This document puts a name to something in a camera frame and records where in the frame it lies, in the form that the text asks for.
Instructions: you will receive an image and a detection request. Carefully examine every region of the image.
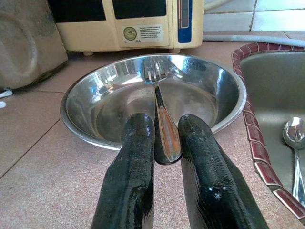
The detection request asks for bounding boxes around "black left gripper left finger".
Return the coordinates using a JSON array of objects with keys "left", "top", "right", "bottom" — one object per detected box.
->
[{"left": 90, "top": 112, "right": 157, "bottom": 229}]

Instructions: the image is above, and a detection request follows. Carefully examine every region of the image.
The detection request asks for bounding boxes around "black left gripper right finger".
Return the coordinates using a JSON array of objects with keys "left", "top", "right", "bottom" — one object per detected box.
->
[{"left": 177, "top": 114, "right": 270, "bottom": 229}]

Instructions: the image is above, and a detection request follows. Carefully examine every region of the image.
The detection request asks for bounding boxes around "stainless steel fork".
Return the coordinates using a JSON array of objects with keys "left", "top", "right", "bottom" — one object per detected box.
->
[{"left": 142, "top": 57, "right": 183, "bottom": 166}]

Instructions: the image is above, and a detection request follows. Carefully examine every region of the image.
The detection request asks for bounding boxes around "stainless steel bowl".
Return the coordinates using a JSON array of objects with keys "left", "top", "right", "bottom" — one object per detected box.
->
[{"left": 60, "top": 53, "right": 248, "bottom": 151}]

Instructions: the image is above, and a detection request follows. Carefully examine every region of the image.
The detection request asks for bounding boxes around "stainless steel spoon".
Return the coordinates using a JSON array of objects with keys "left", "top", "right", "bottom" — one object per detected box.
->
[{"left": 283, "top": 116, "right": 305, "bottom": 208}]

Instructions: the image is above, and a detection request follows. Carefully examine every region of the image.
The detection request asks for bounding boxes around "steel sink basin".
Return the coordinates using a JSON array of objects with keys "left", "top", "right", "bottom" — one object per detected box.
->
[{"left": 231, "top": 42, "right": 305, "bottom": 226}]

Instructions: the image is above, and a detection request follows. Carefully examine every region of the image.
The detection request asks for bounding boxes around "cream water ionizer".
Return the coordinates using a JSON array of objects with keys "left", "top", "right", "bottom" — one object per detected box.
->
[{"left": 47, "top": 0, "right": 205, "bottom": 57}]

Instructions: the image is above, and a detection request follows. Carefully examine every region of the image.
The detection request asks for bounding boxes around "jar with brown contents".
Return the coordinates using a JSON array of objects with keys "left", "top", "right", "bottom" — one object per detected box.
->
[{"left": 0, "top": 0, "right": 69, "bottom": 90}]

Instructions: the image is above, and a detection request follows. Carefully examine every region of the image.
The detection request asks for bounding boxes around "thick white hose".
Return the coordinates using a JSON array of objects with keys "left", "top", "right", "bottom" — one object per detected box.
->
[{"left": 202, "top": 33, "right": 305, "bottom": 48}]

